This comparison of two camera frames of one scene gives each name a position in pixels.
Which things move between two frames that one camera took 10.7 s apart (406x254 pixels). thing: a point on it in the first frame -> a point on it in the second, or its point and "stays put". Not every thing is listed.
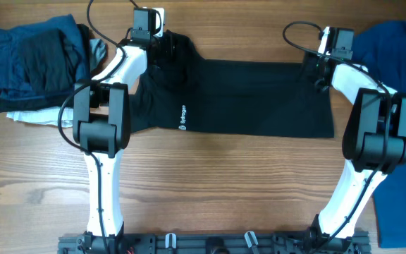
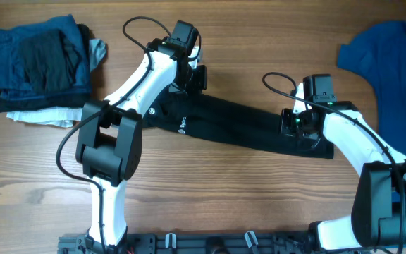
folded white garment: x=97 y=51 stays put
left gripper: x=167 y=51 -> x=200 y=84
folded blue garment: x=6 y=66 stays put
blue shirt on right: x=399 y=55 stays put
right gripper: x=309 y=61 -> x=286 y=129
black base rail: x=222 y=243 stays put
